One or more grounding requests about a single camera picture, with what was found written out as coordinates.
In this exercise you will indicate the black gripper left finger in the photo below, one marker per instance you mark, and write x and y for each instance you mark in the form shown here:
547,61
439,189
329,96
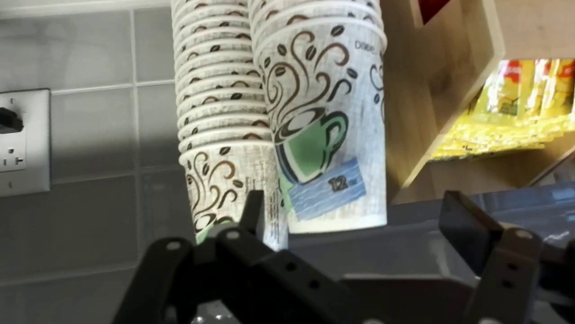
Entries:
171,263

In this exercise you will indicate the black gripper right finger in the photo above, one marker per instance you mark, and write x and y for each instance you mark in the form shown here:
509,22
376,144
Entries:
509,270

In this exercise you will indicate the yellow packet pile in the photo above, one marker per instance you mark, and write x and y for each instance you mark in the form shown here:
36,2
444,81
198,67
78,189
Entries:
514,114

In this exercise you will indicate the printed paper cup stack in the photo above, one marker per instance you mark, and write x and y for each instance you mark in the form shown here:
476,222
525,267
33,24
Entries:
311,9
221,90

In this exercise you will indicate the wooden condiment organizer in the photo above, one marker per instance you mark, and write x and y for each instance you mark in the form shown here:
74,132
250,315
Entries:
442,90

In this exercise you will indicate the black plug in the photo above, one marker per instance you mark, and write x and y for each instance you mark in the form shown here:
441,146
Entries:
9,119

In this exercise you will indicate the white wall outlet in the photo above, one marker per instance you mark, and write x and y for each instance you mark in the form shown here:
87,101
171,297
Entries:
29,162

